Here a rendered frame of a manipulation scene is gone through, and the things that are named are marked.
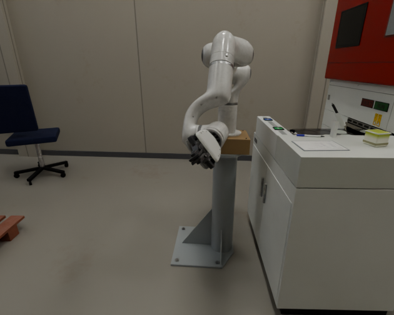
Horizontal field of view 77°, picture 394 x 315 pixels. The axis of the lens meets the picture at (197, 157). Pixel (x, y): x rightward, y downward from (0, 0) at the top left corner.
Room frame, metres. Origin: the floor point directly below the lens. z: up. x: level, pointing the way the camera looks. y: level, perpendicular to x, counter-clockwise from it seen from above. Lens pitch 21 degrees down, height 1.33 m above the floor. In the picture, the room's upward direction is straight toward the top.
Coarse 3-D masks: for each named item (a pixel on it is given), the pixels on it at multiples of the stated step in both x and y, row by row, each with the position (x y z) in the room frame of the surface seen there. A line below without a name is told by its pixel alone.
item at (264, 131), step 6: (258, 120) 1.80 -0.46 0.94; (264, 120) 1.71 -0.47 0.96; (258, 126) 1.78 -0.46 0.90; (264, 126) 1.62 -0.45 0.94; (270, 126) 1.52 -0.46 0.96; (276, 126) 1.54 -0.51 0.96; (282, 126) 1.52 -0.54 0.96; (258, 132) 1.76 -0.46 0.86; (264, 132) 1.60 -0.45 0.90; (270, 132) 1.45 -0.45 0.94; (276, 132) 1.37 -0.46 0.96; (282, 132) 1.39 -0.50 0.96; (288, 132) 1.37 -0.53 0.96; (264, 138) 1.59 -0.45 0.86; (270, 138) 1.44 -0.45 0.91; (276, 138) 1.32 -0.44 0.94; (264, 144) 1.57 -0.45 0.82; (270, 144) 1.42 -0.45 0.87; (270, 150) 1.41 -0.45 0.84
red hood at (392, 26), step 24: (360, 0) 1.80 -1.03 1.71; (384, 0) 1.56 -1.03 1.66; (336, 24) 2.05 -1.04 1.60; (360, 24) 1.73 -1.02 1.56; (384, 24) 1.51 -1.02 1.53; (336, 48) 1.99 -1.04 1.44; (360, 48) 1.69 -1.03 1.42; (384, 48) 1.47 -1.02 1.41; (336, 72) 1.92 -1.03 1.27; (360, 72) 1.63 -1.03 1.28; (384, 72) 1.42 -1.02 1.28
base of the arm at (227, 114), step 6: (222, 108) 1.50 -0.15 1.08; (228, 108) 1.48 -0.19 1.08; (234, 108) 1.49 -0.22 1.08; (222, 114) 1.49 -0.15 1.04; (228, 114) 1.48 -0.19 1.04; (234, 114) 1.49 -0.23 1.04; (222, 120) 1.49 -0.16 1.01; (228, 120) 1.48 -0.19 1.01; (234, 120) 1.49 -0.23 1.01; (228, 126) 1.48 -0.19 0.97; (234, 126) 1.50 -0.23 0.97; (234, 132) 1.50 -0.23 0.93; (240, 132) 1.51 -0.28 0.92
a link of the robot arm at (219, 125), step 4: (208, 124) 0.83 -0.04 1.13; (212, 124) 0.82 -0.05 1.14; (216, 124) 0.82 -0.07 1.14; (220, 124) 0.83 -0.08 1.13; (224, 124) 0.86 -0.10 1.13; (200, 128) 0.81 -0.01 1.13; (204, 128) 0.80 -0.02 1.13; (216, 128) 0.77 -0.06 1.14; (220, 128) 0.79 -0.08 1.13; (224, 128) 0.82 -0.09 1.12; (224, 132) 0.79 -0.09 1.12; (228, 132) 0.87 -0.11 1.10; (224, 136) 0.77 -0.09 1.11; (224, 140) 0.76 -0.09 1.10
